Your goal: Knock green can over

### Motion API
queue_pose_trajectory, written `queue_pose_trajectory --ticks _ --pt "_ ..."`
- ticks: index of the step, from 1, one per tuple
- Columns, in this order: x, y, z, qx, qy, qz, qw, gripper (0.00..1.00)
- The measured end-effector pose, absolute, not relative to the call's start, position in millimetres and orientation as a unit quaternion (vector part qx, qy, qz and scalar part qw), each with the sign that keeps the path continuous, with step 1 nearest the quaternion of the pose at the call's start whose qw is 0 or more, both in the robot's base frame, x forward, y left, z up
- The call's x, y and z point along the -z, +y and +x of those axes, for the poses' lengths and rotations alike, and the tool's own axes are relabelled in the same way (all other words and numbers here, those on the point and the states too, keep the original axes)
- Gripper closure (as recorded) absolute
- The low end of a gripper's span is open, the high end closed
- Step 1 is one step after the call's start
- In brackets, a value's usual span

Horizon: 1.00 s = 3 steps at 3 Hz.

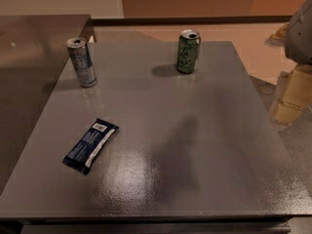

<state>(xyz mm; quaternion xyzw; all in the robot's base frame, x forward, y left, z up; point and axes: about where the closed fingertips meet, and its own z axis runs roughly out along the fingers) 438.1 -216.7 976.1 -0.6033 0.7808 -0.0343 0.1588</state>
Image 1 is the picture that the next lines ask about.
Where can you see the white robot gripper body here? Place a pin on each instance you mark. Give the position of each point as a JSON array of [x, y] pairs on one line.
[[300, 38]]

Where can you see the tan taped gripper finger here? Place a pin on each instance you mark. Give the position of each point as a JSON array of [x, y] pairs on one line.
[[293, 94]]

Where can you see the green soda can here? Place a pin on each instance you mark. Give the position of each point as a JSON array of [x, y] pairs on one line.
[[189, 43]]

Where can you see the silver blue energy drink can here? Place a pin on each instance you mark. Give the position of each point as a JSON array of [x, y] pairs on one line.
[[79, 54]]

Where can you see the dark blue snack bar wrapper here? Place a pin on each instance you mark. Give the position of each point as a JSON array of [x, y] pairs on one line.
[[83, 154]]

